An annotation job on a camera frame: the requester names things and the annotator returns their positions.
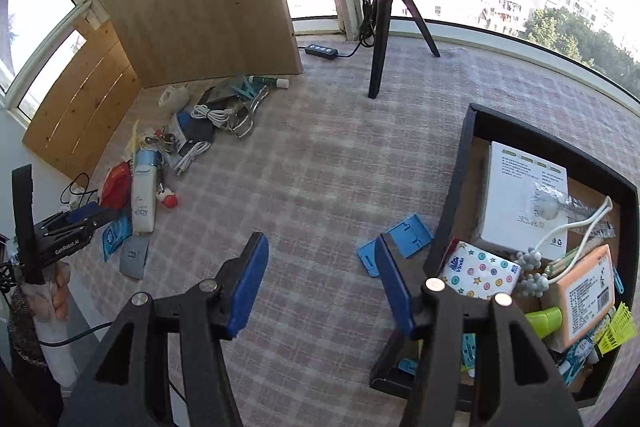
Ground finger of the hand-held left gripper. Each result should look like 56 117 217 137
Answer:
47 209 121 239
37 202 104 229

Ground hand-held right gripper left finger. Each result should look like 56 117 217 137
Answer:
60 232 270 427

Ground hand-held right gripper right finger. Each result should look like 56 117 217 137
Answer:
374 234 583 427

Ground blue plastic case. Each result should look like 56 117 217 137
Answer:
356 213 433 278

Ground patterned tissue pack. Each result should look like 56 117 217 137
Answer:
439 241 523 300

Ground black container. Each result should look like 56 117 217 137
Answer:
370 103 640 408

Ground grey knobbly massager white loop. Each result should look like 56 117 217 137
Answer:
515 197 614 299

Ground lime green tube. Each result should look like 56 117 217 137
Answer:
525 307 564 341

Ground white cardboard box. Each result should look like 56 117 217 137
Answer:
472 141 583 260

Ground chopsticks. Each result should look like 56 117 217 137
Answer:
547 249 584 276

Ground clear plastic wrapper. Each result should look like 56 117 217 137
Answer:
530 186 617 239

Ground yellow plastic shuttlecock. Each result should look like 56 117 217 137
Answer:
595 302 640 356

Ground person's left forearm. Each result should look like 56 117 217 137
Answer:
7 287 81 408

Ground person's left hand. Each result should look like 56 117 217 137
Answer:
25 259 71 323

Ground blue wipe sachet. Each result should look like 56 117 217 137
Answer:
101 216 133 262

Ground red package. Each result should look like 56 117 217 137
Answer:
101 162 132 210

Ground grey foil sachet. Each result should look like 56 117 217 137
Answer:
119 237 151 280

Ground white sunscreen tube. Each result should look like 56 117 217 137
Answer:
131 150 159 234

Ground light wooden panel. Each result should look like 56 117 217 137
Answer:
22 19 144 190

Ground silver metal tongs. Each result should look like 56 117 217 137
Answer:
227 86 271 139

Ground orange soap pack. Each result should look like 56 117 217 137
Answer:
552 244 617 353

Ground green white marker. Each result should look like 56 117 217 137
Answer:
247 76 290 89

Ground black tripod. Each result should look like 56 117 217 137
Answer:
367 0 442 100

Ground silver ring clip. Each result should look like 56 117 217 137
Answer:
145 132 176 154

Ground thin black cable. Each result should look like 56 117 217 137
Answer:
40 321 114 349

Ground loose white USB cable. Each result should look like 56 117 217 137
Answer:
172 141 211 176

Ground tied white USB cable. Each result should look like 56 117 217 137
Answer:
191 103 236 128

